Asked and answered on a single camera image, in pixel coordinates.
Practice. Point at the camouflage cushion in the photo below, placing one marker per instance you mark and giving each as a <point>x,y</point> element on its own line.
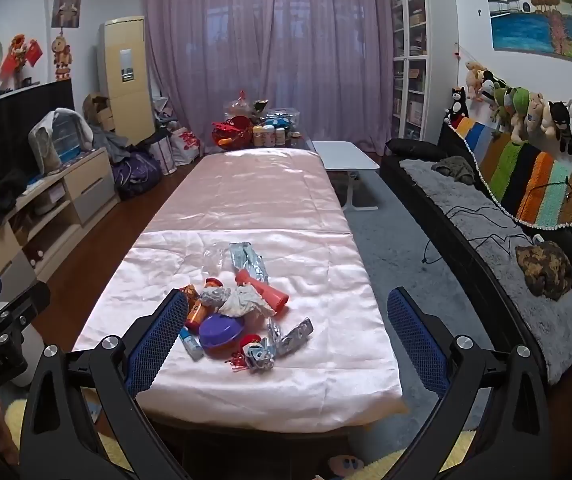
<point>543,270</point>

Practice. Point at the clear plastic container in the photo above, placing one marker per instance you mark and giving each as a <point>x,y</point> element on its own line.
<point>281,120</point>

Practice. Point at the red plastic cone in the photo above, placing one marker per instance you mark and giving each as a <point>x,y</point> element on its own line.
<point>271,295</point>

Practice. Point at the blue white tube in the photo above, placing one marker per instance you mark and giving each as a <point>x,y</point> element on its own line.
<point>191,345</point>

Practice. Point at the cardboard box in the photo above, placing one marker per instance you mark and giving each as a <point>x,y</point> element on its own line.
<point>101,110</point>

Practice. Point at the striped crochet blanket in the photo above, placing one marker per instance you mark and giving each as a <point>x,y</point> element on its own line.
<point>511,170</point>

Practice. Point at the grey fur blanket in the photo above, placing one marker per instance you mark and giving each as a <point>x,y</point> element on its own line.
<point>466,220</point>

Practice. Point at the long silver foil wrapper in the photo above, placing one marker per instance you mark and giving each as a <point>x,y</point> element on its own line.
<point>251,262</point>

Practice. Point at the hanging scroll poster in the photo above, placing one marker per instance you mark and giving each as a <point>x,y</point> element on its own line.
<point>68,5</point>

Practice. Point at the black cat plush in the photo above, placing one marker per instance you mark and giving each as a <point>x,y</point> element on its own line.
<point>458,107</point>

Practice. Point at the white glass-door bookcase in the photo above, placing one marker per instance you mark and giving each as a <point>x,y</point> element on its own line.
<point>438,35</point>

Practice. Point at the white red shopping bag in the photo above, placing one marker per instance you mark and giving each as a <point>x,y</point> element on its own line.
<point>186,145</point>

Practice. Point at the plastic bag with red ribbon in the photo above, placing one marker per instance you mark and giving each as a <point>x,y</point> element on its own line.
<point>240,107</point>

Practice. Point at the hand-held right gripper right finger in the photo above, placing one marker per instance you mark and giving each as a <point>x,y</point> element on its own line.
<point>418,340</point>

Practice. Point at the beige towel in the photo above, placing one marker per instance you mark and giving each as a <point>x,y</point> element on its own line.
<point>43,145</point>

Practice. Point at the purple bag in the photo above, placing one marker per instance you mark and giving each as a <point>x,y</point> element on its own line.
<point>136,175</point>

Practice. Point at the white folding table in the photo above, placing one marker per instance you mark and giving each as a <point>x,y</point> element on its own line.
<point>341,155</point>

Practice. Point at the black cushion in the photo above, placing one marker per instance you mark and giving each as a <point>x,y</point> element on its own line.
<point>411,147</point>

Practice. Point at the red basket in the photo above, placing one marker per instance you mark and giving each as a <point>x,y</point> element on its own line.
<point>231,130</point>

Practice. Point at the black sofa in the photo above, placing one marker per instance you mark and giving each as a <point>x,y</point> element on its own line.
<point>401,180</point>

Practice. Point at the crumpled silver foil ball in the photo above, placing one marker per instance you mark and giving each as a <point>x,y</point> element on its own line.
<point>213,296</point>

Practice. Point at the red round lid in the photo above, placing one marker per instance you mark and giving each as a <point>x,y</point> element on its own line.
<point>250,338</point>

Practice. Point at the red wall decoration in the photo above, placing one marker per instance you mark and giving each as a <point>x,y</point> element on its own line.
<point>18,52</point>

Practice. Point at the silver blister packet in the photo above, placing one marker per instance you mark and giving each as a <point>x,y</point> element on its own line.
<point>296,335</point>

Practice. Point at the olive cloth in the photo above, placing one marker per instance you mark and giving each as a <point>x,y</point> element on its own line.
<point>453,167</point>

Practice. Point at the yellow fluffy blanket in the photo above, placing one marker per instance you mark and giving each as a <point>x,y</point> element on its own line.
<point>13,420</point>

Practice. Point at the row of hanging plush toys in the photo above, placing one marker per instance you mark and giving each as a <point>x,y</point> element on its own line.
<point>518,100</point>

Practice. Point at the pink plush doll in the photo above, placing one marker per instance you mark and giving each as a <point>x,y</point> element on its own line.
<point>346,465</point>

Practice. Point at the blue pet cage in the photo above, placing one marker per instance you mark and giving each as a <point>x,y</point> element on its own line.
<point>68,135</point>

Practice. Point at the pink satin tablecloth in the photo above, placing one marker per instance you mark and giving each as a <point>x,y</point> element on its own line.
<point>266,200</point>

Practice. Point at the blue white crumpled wrapper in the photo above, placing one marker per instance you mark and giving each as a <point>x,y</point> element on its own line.
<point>258,357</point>

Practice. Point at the clear plastic bag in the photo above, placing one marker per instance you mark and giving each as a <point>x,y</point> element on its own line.
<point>216,262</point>

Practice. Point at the grey clothes pile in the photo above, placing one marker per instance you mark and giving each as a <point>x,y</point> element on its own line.
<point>111,145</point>

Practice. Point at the purple plastic bowl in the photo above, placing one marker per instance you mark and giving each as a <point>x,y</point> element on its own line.
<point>221,332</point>

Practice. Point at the hanging doll ornament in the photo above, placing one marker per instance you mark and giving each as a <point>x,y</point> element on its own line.
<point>62,55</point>

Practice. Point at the black television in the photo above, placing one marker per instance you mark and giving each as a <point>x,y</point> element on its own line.
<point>11,110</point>

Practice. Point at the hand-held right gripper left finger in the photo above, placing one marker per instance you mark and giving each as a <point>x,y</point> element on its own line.
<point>158,340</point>

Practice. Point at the white plastic bag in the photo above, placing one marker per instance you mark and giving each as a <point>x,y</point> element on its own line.
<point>243,302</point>

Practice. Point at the white round bin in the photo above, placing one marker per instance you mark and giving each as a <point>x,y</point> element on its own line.
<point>28,360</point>

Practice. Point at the grey blue rug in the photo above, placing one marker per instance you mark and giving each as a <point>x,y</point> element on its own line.
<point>391,260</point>

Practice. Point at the purple curtain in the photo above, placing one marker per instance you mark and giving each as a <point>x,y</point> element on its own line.
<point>266,35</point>

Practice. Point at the cream standing air conditioner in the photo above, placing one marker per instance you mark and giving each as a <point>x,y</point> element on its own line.
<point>126,45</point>

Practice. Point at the orange snack wrapper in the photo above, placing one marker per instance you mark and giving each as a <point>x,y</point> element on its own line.
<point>195,305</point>

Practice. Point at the beige television cabinet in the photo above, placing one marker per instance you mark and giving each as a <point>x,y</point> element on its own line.
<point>86,180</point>

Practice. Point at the narrow silver foil packet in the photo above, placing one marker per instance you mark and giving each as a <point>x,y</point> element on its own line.
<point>273,335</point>

